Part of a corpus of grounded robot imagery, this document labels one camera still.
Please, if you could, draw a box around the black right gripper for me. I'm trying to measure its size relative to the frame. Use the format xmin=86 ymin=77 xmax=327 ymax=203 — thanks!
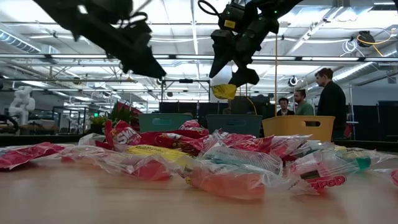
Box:
xmin=208 ymin=14 xmax=280 ymax=88

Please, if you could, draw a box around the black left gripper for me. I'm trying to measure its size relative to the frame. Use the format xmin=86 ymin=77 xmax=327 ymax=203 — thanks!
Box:
xmin=99 ymin=14 xmax=168 ymax=80

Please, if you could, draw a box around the yellow Sour Patch candy bag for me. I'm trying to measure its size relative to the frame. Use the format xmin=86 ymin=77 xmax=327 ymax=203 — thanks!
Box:
xmin=211 ymin=83 xmax=238 ymax=101
xmin=126 ymin=144 xmax=189 ymax=162

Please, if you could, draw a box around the light teal plastic bin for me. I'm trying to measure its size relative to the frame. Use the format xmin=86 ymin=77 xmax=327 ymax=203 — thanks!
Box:
xmin=138 ymin=113 xmax=194 ymax=134

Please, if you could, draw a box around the slate blue plastic bin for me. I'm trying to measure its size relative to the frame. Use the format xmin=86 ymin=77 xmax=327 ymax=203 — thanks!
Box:
xmin=205 ymin=114 xmax=264 ymax=138

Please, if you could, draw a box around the red Skittles candy bag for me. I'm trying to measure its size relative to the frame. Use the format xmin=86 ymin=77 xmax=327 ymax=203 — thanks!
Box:
xmin=104 ymin=119 xmax=143 ymax=147
xmin=0 ymin=142 xmax=65 ymax=171
xmin=210 ymin=131 xmax=256 ymax=149
xmin=178 ymin=119 xmax=208 ymax=132
xmin=140 ymin=129 xmax=210 ymax=157

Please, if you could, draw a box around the yellow plastic bin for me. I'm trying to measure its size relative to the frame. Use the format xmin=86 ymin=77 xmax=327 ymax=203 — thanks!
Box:
xmin=262 ymin=115 xmax=336 ymax=143

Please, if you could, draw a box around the dark monitor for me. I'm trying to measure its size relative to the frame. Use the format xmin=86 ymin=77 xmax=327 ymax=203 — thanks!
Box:
xmin=229 ymin=95 xmax=272 ymax=116

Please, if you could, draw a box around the potted succulent plant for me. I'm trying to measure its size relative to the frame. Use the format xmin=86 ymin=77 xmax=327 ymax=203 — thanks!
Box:
xmin=89 ymin=101 xmax=141 ymax=136

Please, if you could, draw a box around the person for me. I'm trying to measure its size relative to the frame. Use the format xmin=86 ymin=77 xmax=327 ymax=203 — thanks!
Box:
xmin=314 ymin=67 xmax=348 ymax=140
xmin=294 ymin=89 xmax=315 ymax=117
xmin=276 ymin=97 xmax=295 ymax=118

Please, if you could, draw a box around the black gantry frame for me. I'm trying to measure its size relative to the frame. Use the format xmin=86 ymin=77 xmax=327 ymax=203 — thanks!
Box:
xmin=160 ymin=78 xmax=211 ymax=103

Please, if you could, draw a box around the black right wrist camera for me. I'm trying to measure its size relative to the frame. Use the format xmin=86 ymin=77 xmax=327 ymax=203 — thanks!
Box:
xmin=217 ymin=2 xmax=248 ymax=34

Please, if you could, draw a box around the red Ring Pop in wrapper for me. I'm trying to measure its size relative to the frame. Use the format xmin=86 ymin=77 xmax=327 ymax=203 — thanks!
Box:
xmin=77 ymin=133 xmax=114 ymax=151
xmin=369 ymin=167 xmax=398 ymax=188
xmin=93 ymin=154 xmax=175 ymax=182
xmin=253 ymin=134 xmax=312 ymax=162
xmin=284 ymin=151 xmax=361 ymax=196

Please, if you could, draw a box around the black workstation frame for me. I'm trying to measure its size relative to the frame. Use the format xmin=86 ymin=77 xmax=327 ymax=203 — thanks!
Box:
xmin=51 ymin=105 xmax=94 ymax=135

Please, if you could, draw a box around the teal Ring Pop in wrapper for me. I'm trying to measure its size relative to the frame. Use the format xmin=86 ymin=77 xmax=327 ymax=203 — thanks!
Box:
xmin=200 ymin=141 xmax=284 ymax=175

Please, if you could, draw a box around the orange Ring Pop in wrapper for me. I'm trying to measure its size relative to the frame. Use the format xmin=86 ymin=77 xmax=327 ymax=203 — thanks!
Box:
xmin=174 ymin=155 xmax=282 ymax=200
xmin=58 ymin=145 xmax=125 ymax=166

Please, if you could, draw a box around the blue Ring Pop in wrapper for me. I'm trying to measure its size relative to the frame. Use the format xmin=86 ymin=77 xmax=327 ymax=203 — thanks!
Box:
xmin=334 ymin=146 xmax=398 ymax=175

